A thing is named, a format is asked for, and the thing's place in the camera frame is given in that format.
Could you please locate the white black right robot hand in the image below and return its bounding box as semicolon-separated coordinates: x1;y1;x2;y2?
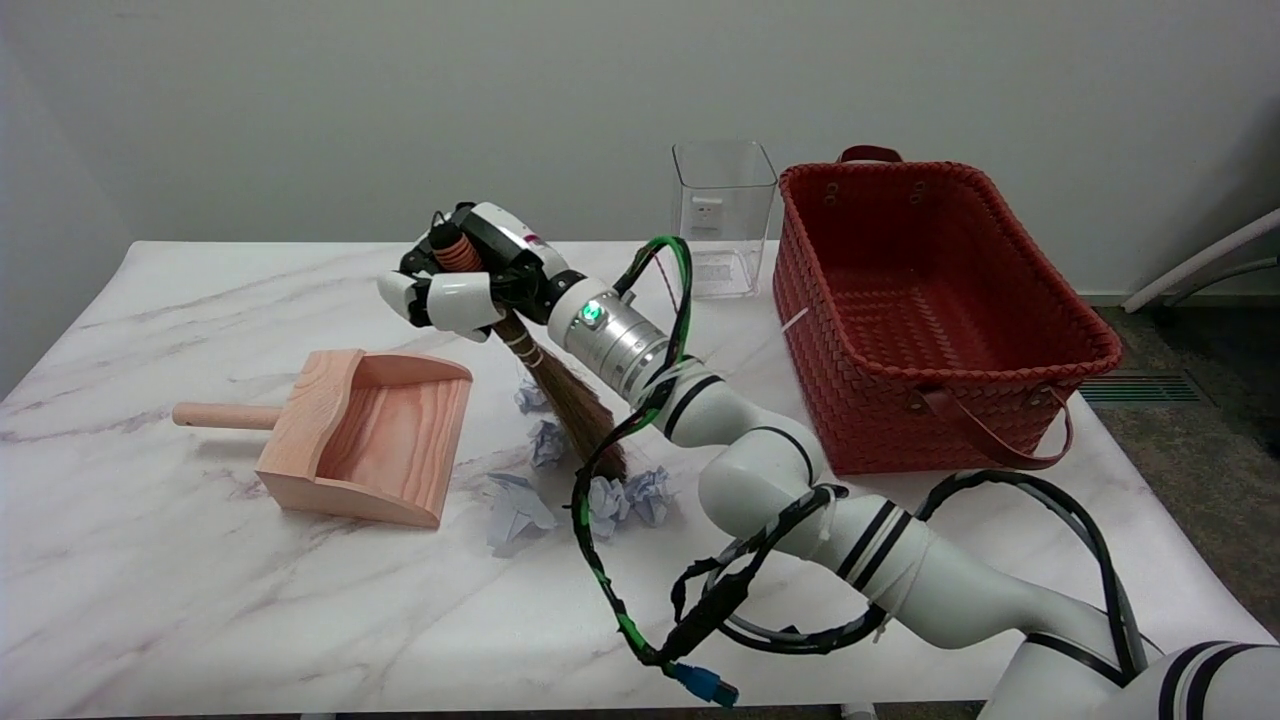
378;202;587;346

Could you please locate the thin grey tube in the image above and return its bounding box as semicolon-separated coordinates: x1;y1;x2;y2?
1160;256;1280;306

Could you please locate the wooden dustpan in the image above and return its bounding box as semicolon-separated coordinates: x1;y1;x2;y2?
172;349;473;529

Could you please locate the clear plastic container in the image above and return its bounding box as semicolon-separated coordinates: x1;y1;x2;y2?
671;140;779;301

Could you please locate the large paper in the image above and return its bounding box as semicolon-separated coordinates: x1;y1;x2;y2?
484;473;559;558

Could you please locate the thick white tube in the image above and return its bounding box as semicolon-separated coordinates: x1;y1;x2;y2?
1122;208;1280;314

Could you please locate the brown straw hand broom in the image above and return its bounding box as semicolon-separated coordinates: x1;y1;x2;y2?
430;215;629;481

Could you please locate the floor vent grille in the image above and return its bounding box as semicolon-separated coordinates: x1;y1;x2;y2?
1078;372;1216;405

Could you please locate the black cable with blue plug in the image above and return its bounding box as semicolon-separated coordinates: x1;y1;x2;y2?
655;470;1151;709

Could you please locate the black green robot cable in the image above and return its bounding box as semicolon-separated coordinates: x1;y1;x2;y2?
570;235;696;669

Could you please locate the red woven basket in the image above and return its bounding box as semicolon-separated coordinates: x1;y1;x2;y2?
773;146;1123;477

